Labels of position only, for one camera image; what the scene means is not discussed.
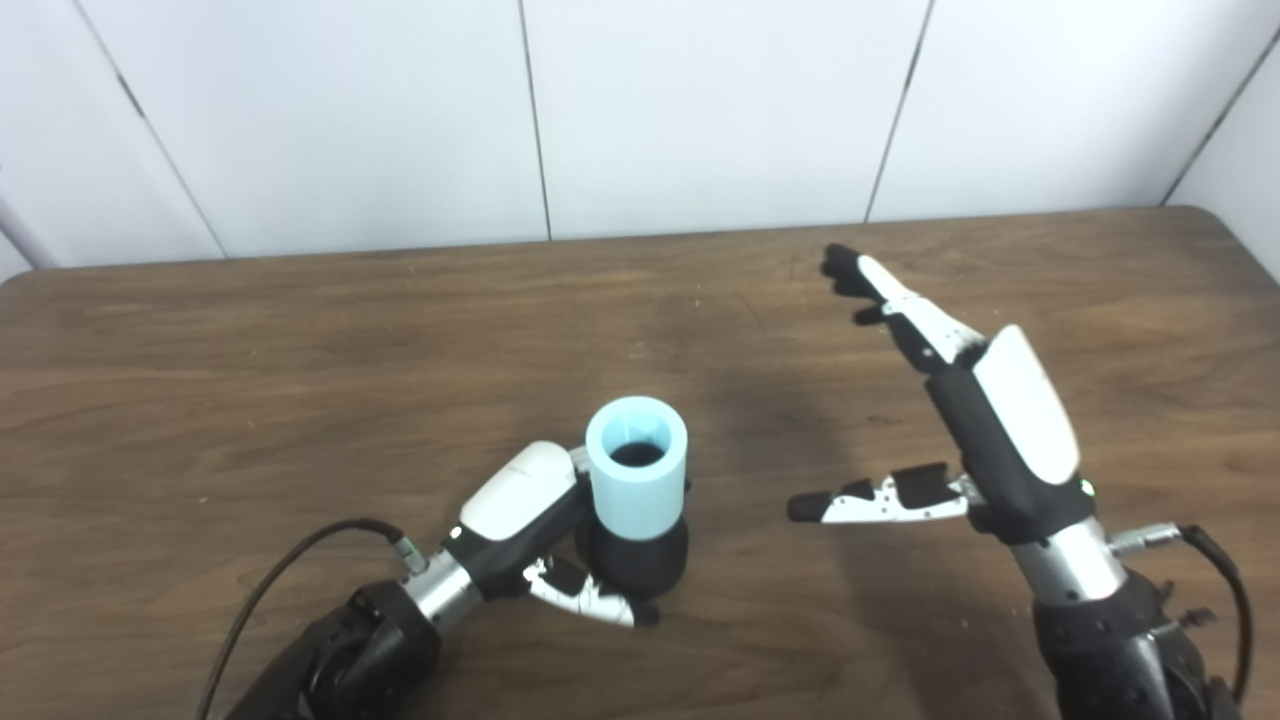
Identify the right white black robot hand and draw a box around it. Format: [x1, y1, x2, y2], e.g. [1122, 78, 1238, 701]
[786, 243, 1099, 547]

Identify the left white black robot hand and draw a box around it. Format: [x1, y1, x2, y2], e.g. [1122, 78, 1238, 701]
[446, 441, 661, 629]

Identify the light-blue hose piece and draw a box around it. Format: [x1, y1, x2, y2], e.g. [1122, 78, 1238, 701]
[584, 396, 691, 543]

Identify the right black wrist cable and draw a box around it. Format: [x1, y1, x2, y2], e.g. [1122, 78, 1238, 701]
[1107, 521, 1256, 707]

